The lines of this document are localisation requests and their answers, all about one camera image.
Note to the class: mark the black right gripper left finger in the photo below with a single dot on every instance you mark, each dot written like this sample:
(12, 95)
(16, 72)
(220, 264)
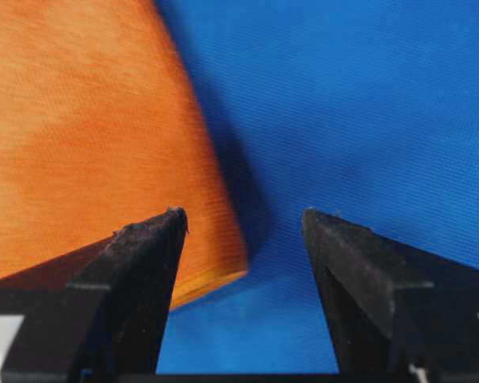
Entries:
(95, 313)

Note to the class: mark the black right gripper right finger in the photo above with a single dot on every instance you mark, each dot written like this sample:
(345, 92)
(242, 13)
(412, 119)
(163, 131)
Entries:
(395, 313)

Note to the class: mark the orange towel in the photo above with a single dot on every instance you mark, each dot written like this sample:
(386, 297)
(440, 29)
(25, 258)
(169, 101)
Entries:
(99, 128)

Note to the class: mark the blue tablecloth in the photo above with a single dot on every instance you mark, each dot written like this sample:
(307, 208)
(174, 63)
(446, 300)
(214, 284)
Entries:
(368, 110)

